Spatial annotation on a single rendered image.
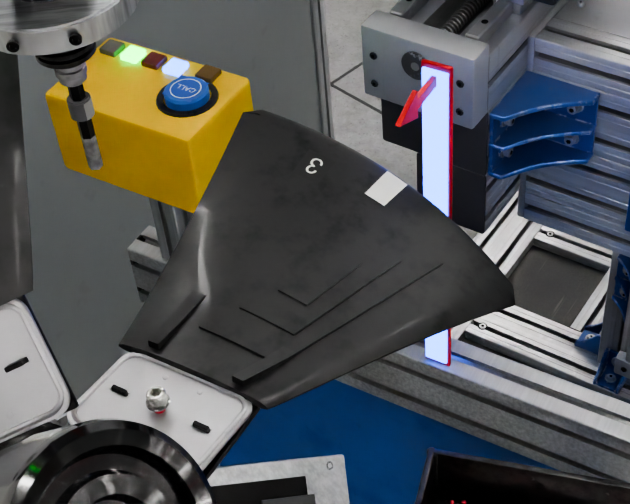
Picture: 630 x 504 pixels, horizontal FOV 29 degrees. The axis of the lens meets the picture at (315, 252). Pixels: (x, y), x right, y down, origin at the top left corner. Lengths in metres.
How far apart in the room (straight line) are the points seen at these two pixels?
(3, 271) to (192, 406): 0.14
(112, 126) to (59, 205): 0.68
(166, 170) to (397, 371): 0.29
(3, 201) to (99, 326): 1.33
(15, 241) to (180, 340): 0.14
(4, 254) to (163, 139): 0.45
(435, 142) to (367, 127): 1.81
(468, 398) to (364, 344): 0.41
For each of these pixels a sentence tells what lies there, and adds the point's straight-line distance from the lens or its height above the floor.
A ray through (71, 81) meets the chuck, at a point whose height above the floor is 1.42.
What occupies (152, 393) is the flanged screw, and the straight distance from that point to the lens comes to 0.68.
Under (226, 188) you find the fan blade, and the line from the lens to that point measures 0.81.
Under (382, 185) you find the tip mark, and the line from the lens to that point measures 0.83.
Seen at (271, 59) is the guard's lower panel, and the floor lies 0.47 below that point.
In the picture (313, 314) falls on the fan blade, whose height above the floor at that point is 1.18.
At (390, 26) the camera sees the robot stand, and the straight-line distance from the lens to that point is 1.28.
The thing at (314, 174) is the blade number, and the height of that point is 1.18.
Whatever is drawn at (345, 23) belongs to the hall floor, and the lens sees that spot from 3.07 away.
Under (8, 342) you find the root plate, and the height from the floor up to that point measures 1.27.
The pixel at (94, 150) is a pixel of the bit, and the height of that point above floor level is 1.38.
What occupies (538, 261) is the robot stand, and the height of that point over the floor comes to 0.21.
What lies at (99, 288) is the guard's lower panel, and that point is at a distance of 1.90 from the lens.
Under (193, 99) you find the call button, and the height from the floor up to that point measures 1.08.
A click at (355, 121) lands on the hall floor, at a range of 2.76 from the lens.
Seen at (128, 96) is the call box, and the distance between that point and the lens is 1.10.
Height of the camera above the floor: 1.72
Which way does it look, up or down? 44 degrees down
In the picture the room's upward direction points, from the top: 6 degrees counter-clockwise
